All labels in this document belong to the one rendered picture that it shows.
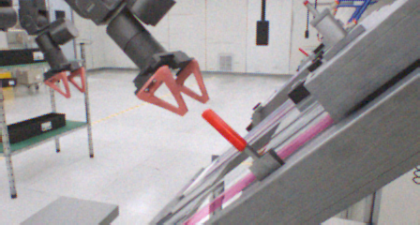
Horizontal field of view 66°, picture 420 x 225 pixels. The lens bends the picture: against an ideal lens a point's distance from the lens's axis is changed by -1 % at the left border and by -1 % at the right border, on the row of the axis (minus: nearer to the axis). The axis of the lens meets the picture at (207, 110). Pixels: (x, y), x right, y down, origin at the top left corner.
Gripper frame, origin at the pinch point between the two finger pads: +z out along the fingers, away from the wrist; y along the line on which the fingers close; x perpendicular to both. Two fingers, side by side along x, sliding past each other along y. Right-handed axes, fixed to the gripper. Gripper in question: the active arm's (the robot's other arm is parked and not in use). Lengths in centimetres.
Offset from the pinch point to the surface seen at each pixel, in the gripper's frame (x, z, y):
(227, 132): -8.7, 7.3, -17.5
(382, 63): -24.4, 12.3, -16.6
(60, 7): 409, -543, 679
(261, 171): -8.6, 12.7, -17.7
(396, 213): 16, 98, 124
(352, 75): -21.8, 11.4, -16.7
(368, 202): 3, 52, 49
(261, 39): -13.8, -0.7, 10.2
